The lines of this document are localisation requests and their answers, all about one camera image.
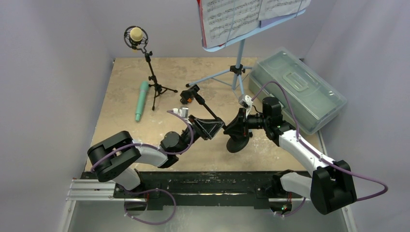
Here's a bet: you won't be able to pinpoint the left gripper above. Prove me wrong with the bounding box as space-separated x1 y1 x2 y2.
176 115 223 155

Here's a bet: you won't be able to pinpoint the orange black hex key set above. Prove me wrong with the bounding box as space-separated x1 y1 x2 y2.
180 97 192 105

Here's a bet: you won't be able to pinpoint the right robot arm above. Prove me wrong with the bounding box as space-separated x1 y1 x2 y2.
224 94 358 215

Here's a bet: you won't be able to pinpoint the blue music stand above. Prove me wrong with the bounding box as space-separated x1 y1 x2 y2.
186 9 305 94

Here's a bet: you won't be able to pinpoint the beige condenser microphone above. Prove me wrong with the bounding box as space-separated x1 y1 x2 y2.
123 26 148 54

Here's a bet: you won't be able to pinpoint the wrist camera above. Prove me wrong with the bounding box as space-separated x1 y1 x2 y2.
238 94 253 118
172 106 189 118

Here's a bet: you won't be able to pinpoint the translucent green storage box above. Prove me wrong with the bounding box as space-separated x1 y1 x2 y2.
248 47 347 135

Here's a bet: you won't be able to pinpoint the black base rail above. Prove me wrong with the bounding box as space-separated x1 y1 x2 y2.
80 171 305 211

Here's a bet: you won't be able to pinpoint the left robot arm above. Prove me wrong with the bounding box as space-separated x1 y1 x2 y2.
87 115 225 198

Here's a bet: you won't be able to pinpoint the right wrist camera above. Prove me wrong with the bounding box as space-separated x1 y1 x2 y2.
238 94 253 118

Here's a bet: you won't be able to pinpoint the sheet music pages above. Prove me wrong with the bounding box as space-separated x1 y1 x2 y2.
197 0 311 51

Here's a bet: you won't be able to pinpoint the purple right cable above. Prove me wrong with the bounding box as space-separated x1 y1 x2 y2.
251 80 389 218

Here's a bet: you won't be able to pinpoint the black round-base mic stand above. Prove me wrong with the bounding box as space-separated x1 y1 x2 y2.
180 84 250 153

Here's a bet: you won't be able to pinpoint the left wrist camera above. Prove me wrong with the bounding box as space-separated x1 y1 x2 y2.
172 106 189 118

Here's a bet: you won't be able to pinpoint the teal toy microphone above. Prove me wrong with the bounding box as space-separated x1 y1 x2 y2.
135 81 149 122

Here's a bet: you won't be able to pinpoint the black tripod mic stand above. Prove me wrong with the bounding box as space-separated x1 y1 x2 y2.
143 50 178 111

